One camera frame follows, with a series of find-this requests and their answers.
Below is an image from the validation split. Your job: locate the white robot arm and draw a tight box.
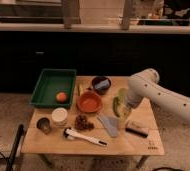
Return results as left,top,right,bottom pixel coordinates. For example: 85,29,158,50
124,68,190,125

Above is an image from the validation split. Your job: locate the light green plastic cup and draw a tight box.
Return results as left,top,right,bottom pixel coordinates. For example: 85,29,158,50
118,88,127,103

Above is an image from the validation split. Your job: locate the white paper cup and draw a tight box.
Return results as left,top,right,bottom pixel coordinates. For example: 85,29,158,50
51,108,68,126

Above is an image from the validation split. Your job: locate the small metal cup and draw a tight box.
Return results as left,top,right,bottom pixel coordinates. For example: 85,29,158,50
36,118,52,134

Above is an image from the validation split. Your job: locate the wooden table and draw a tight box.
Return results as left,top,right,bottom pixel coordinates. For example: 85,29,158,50
21,77,164,166

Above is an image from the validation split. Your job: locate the blue-grey sponge block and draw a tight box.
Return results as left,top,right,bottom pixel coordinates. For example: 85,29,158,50
94,80,110,90

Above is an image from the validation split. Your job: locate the orange terracotta bowl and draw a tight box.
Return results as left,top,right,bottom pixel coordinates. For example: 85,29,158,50
76,91,102,113

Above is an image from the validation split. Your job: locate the dark bowl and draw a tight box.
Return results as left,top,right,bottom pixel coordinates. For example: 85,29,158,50
92,76,111,95

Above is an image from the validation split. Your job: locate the bunch of dark grapes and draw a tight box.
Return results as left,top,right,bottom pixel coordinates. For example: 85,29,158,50
75,115,94,131

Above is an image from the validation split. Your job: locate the small yellow-green vegetable piece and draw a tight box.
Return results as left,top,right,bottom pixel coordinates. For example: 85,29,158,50
78,84,82,96

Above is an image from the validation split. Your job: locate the orange peach fruit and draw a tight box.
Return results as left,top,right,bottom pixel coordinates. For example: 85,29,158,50
56,92,68,103

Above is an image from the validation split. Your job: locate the green plastic tray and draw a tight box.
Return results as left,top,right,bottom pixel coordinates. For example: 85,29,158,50
30,69,76,109

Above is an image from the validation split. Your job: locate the white black handled brush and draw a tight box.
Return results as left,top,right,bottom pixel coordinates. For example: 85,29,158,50
64,128,107,146

